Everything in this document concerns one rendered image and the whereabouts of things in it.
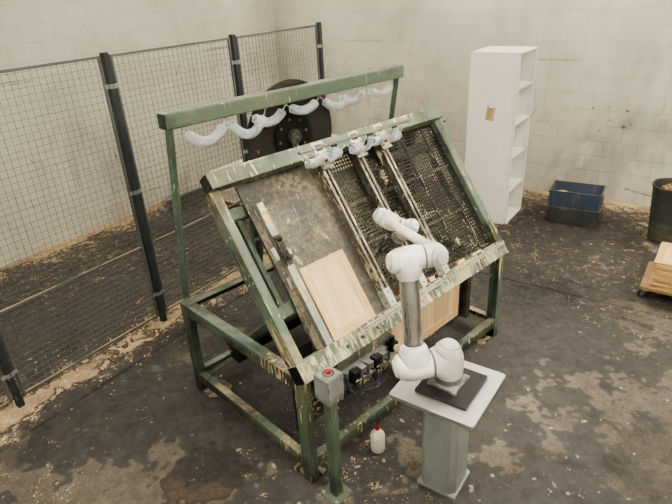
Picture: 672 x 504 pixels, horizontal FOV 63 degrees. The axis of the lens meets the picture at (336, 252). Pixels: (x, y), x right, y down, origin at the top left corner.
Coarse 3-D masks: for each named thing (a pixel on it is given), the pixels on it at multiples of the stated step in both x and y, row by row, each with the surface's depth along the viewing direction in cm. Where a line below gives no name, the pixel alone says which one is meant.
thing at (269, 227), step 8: (256, 208) 329; (264, 208) 330; (264, 224) 329; (272, 224) 330; (272, 232) 328; (272, 240) 328; (280, 256) 328; (288, 272) 328; (296, 272) 329; (296, 280) 327; (296, 288) 328; (304, 288) 329; (304, 296) 327; (304, 304) 327; (312, 304) 328; (312, 312) 327; (312, 320) 327; (320, 320) 328; (320, 328) 326; (320, 336) 327; (328, 336) 328; (328, 344) 326
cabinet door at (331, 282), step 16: (336, 256) 351; (304, 272) 334; (320, 272) 341; (336, 272) 348; (352, 272) 355; (320, 288) 338; (336, 288) 344; (352, 288) 351; (320, 304) 334; (336, 304) 341; (352, 304) 347; (368, 304) 354; (336, 320) 337; (352, 320) 343; (336, 336) 333
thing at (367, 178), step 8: (352, 144) 376; (368, 144) 371; (352, 160) 385; (360, 160) 381; (360, 168) 382; (368, 168) 383; (360, 176) 384; (368, 176) 381; (368, 184) 381; (376, 184) 382; (368, 192) 384; (376, 192) 380; (376, 200) 381; (384, 200) 382; (376, 208) 384; (392, 232) 381; (424, 280) 380
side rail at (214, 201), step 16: (208, 208) 320; (224, 208) 314; (224, 224) 313; (224, 240) 319; (240, 240) 314; (240, 256) 312; (240, 272) 318; (256, 272) 313; (256, 288) 311; (256, 304) 318; (272, 304) 312; (272, 320) 311; (272, 336) 317; (288, 336) 312; (288, 352) 310
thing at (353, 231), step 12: (312, 144) 357; (336, 144) 350; (324, 156) 359; (336, 156) 351; (324, 168) 356; (324, 180) 362; (336, 192) 363; (336, 204) 361; (348, 216) 360; (348, 228) 361; (360, 240) 359; (360, 252) 361; (372, 264) 359; (372, 276) 360; (384, 288) 358; (384, 300) 360
